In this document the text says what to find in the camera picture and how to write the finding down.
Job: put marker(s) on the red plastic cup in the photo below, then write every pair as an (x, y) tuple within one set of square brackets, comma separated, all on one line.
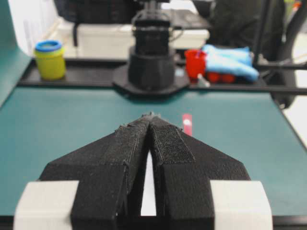
[(195, 63)]

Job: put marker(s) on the white storage box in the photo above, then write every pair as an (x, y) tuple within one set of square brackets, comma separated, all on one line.
[(114, 41)]

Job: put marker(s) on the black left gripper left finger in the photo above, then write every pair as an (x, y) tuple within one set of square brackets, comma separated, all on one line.
[(95, 187)]

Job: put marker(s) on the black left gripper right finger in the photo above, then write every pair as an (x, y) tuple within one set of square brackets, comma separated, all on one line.
[(200, 188)]

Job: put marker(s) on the yellow jar blue lid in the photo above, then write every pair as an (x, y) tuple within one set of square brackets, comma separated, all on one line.
[(50, 60)]

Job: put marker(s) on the red tape strip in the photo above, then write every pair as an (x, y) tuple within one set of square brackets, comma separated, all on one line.
[(187, 124)]

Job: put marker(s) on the light blue cloth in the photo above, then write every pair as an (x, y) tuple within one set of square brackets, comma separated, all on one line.
[(235, 61)]

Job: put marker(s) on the red small cups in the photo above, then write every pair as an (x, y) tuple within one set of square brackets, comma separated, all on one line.
[(214, 77)]

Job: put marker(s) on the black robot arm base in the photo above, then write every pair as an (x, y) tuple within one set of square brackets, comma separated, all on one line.
[(151, 67)]

